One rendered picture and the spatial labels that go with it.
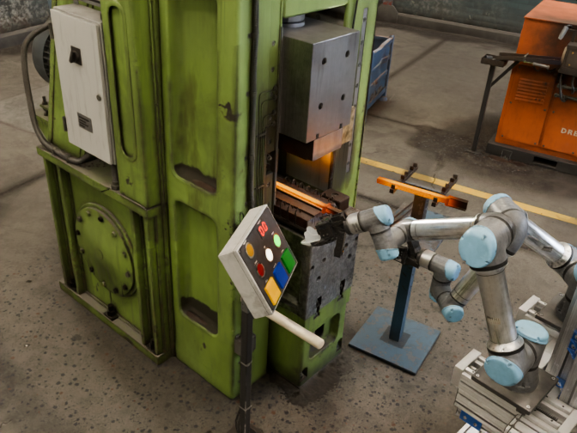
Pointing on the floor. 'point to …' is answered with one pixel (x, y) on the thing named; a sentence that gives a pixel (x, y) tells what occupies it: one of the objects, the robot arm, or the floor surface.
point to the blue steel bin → (379, 69)
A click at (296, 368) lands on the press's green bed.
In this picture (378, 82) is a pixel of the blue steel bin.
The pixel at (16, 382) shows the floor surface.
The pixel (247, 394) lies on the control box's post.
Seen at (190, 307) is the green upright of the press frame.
